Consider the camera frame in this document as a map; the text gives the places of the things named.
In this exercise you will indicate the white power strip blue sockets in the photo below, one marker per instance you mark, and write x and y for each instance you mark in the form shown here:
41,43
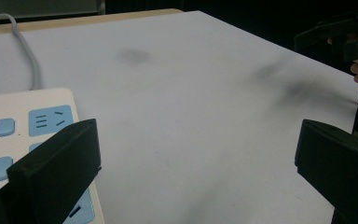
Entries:
15,124

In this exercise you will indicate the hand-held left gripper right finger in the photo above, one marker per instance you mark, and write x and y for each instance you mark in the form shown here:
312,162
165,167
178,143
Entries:
338,168

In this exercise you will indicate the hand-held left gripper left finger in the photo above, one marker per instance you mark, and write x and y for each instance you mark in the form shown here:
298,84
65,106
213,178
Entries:
52,174

